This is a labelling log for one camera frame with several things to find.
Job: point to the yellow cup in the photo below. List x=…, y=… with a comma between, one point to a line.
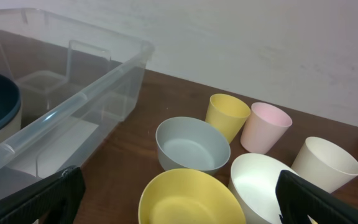
x=227, y=114

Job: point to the pink cup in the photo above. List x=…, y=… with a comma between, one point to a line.
x=264, y=127

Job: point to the yellow small bowl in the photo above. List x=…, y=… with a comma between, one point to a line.
x=188, y=196

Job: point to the white small bowl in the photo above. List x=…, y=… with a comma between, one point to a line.
x=253, y=181

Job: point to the white label in bin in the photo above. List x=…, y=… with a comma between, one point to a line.
x=55, y=148

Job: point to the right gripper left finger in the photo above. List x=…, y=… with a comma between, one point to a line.
x=57, y=196

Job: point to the cream large bowl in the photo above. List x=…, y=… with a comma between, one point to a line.
x=12, y=127

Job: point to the cream cup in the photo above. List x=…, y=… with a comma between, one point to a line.
x=325, y=164

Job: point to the grey small bowl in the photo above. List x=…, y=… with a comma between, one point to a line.
x=185, y=142

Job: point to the clear plastic storage bin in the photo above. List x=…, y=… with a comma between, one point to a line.
x=65, y=68

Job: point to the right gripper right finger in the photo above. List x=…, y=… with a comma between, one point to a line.
x=301, y=202

